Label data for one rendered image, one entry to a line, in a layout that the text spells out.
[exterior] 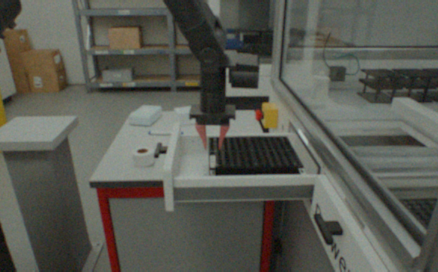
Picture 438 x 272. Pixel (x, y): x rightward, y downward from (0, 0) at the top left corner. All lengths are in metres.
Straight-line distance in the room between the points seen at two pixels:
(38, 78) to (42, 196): 3.77
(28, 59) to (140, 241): 4.31
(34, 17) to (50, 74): 0.87
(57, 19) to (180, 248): 4.59
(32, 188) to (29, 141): 0.24
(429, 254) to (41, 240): 1.56
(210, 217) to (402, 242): 0.72
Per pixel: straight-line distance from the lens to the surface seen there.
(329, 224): 0.60
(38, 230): 1.71
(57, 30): 5.43
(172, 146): 0.81
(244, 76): 0.68
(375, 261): 0.53
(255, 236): 1.16
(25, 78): 5.32
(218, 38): 0.63
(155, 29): 5.04
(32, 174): 1.54
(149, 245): 1.18
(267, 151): 0.84
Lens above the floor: 1.27
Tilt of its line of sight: 24 degrees down
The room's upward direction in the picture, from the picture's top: straight up
